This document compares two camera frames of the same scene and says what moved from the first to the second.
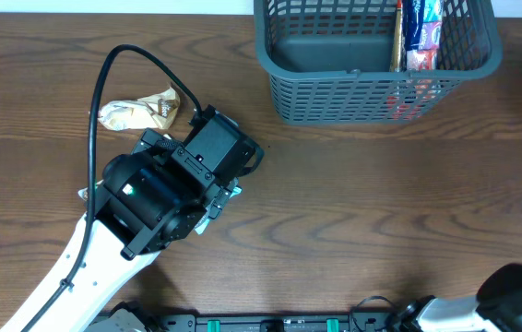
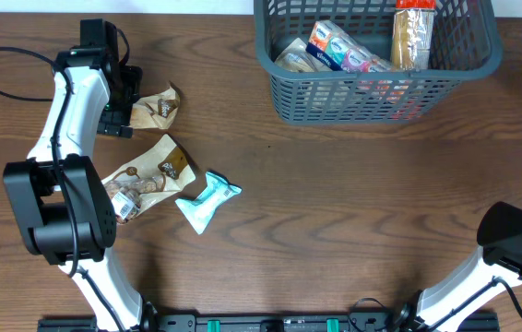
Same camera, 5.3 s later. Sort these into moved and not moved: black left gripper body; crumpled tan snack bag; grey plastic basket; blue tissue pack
Moved: blue tissue pack; black left gripper body
Not moved: crumpled tan snack bag; grey plastic basket
